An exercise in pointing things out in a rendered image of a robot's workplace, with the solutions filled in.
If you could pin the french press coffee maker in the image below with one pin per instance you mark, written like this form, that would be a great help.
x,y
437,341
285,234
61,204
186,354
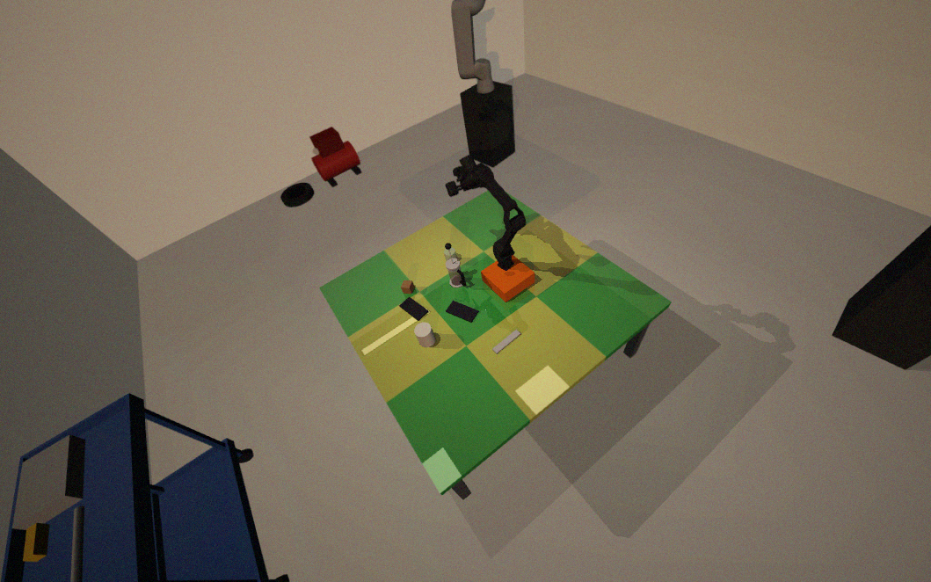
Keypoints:
x,y
454,270

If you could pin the beige flat bar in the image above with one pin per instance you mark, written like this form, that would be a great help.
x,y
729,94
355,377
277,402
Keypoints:
x,y
506,341

